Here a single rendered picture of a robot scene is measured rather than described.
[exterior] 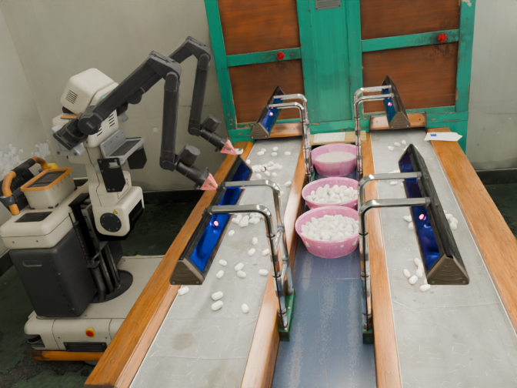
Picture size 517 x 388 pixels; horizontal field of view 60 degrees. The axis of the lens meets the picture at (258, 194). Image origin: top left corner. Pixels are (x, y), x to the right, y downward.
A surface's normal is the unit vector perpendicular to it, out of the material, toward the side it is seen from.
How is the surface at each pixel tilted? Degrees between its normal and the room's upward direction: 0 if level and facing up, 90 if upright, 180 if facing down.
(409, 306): 0
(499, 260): 0
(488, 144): 90
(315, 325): 0
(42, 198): 92
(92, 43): 90
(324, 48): 90
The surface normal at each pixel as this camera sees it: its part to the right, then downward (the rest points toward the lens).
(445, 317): -0.14, -0.89
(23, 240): -0.14, 0.45
